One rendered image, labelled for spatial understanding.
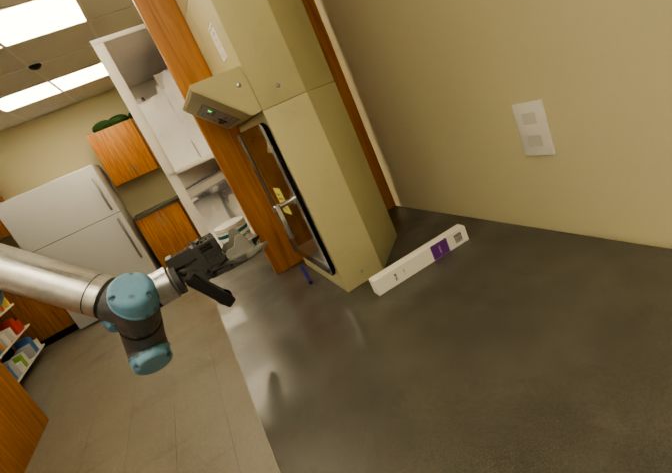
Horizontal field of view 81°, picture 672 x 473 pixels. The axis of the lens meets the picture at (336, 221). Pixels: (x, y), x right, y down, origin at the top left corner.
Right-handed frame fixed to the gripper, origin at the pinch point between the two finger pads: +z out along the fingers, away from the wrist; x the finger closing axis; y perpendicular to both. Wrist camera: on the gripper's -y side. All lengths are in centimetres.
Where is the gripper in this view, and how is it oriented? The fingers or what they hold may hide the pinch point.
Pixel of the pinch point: (260, 243)
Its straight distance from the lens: 94.8
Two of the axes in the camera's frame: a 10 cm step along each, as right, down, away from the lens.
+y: -3.9, -8.7, -2.9
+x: -4.0, -1.2, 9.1
